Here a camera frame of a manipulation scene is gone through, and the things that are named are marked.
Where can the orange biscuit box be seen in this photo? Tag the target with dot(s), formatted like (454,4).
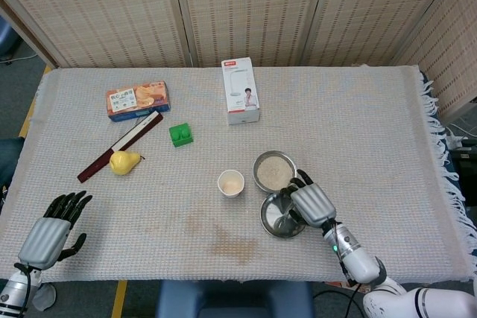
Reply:
(138,100)

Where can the grey rounded foot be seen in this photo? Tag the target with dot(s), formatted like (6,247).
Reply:
(44,297)

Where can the dark blue fabric thing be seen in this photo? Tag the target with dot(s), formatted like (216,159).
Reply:
(9,161)

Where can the grey woven tablecloth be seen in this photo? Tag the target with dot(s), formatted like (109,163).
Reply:
(149,213)

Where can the long dark red box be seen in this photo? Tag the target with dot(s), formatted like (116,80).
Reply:
(130,135)

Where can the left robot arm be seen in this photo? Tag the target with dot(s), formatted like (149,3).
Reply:
(13,292)

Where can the white lamp box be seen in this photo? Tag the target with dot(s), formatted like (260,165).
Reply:
(240,91)

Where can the white paper cup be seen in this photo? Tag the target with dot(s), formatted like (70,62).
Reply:
(231,184)

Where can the green toy block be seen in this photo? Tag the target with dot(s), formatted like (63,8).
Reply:
(180,135)

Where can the black box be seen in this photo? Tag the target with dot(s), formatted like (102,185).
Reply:
(466,169)

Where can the orange package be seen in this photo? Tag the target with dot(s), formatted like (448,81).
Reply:
(337,283)

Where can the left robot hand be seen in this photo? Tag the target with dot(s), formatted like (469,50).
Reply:
(44,241)

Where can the empty steel plate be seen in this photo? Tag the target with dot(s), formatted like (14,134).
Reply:
(272,210)

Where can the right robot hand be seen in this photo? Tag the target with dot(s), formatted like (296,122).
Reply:
(313,204)

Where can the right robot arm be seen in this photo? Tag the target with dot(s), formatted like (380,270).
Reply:
(357,258)

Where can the steel bowl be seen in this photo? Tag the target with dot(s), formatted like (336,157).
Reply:
(261,158)

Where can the yellow pear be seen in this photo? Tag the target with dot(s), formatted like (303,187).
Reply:
(121,163)

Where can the white power strip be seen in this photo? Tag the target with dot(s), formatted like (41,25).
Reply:
(456,142)

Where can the bamboo folding screen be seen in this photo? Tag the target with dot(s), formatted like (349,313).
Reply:
(261,9)

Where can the small metal spoon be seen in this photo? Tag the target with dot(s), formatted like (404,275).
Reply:
(281,223)

